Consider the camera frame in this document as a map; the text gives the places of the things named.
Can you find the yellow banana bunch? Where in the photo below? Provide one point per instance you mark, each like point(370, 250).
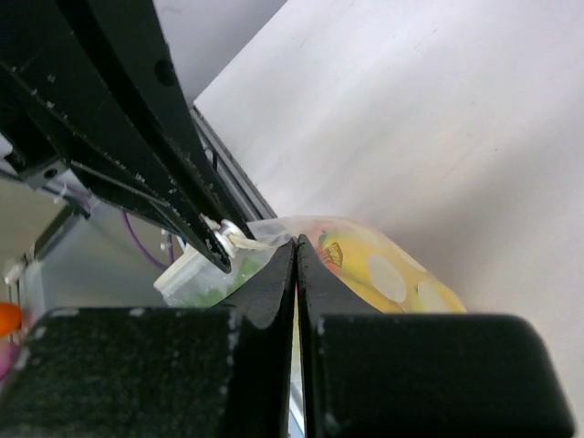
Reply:
point(380, 272)

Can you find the white radish with leaves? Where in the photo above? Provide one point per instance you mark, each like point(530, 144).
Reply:
point(210, 286)

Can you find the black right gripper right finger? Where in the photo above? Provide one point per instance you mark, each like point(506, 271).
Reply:
point(370, 374)

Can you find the clear zip top bag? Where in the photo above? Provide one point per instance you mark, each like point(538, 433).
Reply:
point(267, 236)

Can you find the aluminium frame rail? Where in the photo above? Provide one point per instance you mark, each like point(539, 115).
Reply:
point(250, 201)

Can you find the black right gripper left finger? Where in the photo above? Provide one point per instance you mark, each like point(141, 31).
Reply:
point(221, 371)

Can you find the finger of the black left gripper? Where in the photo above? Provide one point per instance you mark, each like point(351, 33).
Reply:
point(52, 99)
point(125, 44)

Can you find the orange round object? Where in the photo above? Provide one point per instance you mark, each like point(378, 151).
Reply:
point(10, 318)

